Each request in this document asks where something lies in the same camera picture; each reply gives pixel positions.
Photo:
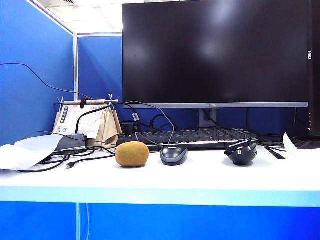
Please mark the aluminium partition post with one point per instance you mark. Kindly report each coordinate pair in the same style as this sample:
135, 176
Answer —
76, 65

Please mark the black upside-down computer mouse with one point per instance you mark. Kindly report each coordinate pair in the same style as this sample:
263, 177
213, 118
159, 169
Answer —
241, 155

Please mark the large black silver-trimmed monitor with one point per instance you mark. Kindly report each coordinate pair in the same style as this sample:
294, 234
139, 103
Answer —
215, 50

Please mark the brown fuzzy kiwi fruit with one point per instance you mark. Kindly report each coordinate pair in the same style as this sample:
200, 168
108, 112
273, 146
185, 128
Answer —
132, 155

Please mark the grey computer mouse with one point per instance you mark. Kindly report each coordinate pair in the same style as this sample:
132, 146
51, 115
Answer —
173, 155

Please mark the black monitor with white logo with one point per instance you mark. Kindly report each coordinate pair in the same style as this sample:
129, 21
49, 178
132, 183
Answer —
315, 62

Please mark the white plastic bag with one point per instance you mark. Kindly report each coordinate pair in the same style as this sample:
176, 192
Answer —
27, 151

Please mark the black monitor base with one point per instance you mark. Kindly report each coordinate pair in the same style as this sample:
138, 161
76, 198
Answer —
308, 143

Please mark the white paper sheet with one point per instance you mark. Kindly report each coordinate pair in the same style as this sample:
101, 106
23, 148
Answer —
290, 146

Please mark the dark grey flat pouch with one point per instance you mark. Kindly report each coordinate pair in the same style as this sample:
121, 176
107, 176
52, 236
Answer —
71, 142

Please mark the silver monitor stand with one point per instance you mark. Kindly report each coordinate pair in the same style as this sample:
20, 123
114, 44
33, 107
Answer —
207, 118

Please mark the black mechanical keyboard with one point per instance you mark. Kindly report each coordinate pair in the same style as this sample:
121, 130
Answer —
190, 138

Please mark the black flat strip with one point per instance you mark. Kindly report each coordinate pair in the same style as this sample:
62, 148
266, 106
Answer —
275, 152

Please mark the beige desk calendar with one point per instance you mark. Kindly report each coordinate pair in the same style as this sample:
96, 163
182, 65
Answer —
87, 120

